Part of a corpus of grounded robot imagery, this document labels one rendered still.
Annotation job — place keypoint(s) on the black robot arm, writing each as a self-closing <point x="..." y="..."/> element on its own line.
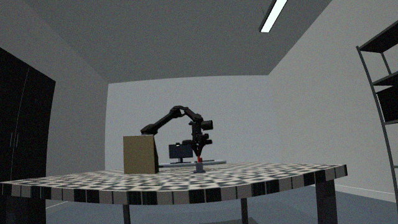
<point x="175" y="112"/>

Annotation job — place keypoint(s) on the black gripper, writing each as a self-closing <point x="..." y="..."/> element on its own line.
<point x="194" y="145"/>

